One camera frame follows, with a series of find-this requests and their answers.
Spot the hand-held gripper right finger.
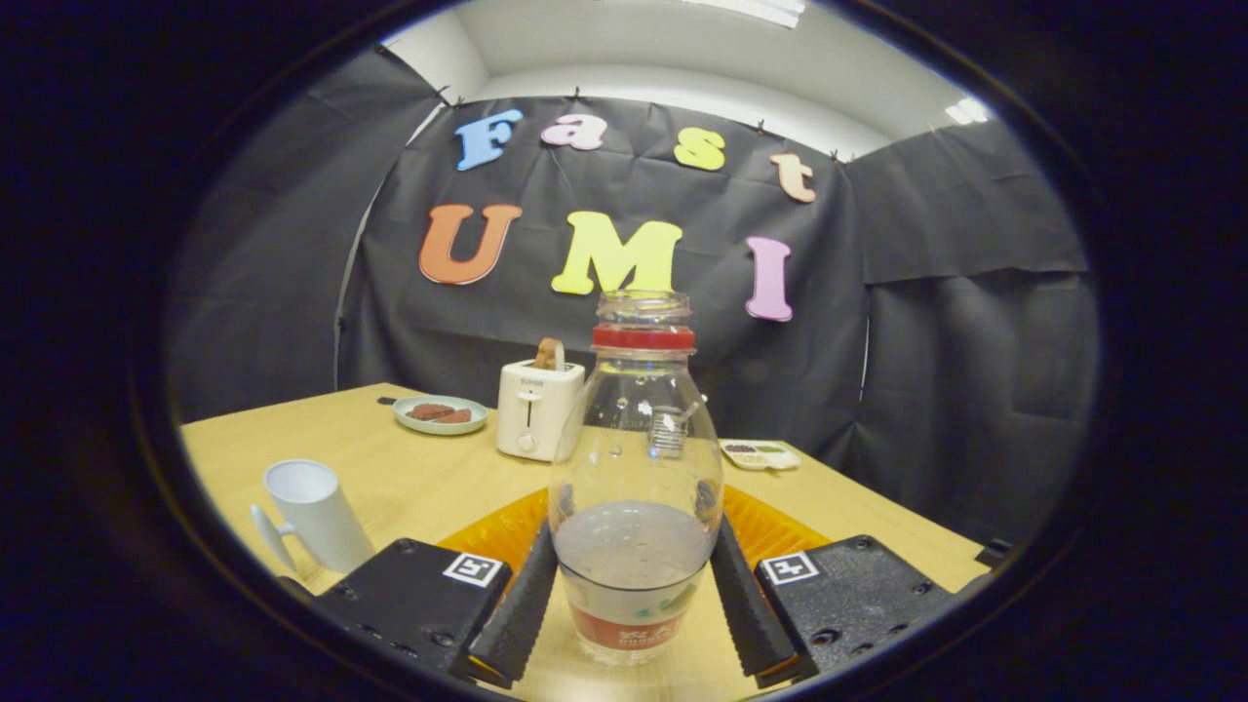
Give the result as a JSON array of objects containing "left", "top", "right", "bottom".
[{"left": 710, "top": 485, "right": 976, "bottom": 683}]

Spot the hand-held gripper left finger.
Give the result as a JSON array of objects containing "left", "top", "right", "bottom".
[{"left": 292, "top": 487, "right": 559, "bottom": 688}]

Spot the clear plastic juice bottle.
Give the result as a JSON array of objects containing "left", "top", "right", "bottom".
[{"left": 547, "top": 290, "right": 724, "bottom": 667}]

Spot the white cup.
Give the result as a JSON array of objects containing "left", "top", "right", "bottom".
[{"left": 250, "top": 458, "right": 376, "bottom": 576}]

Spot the white divided dish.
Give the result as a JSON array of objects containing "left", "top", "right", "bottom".
[{"left": 720, "top": 439, "right": 802, "bottom": 472}]

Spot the wooden table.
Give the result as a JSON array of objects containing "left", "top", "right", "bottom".
[{"left": 180, "top": 382, "right": 991, "bottom": 702}]

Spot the white toaster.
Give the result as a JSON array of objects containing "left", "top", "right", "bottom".
[{"left": 496, "top": 359, "right": 587, "bottom": 463}]

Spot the pale green plate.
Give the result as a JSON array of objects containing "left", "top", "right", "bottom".
[{"left": 392, "top": 394, "right": 489, "bottom": 436}]

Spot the long ceiling light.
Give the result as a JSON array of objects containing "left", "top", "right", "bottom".
[{"left": 682, "top": 0, "right": 808, "bottom": 28}]

